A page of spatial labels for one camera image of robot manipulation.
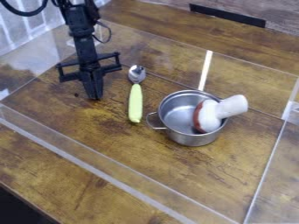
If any small steel pot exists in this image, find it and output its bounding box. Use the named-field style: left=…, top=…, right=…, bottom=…
left=146, top=90, right=229, bottom=147

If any green handled metal spoon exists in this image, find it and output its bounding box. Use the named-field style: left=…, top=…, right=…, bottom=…
left=129, top=65, right=146, bottom=123

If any black cable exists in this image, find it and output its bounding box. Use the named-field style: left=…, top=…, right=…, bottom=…
left=0, top=0, right=114, bottom=45

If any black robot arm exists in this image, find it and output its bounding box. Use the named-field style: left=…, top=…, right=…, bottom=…
left=57, top=0, right=122, bottom=100

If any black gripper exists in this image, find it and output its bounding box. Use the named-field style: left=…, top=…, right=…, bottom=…
left=57, top=36, right=122, bottom=100

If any toy mushroom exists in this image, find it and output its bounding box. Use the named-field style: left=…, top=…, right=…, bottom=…
left=193, top=94, right=249, bottom=133

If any black bar on wall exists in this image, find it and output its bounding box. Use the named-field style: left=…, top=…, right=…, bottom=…
left=190, top=3, right=267, bottom=28

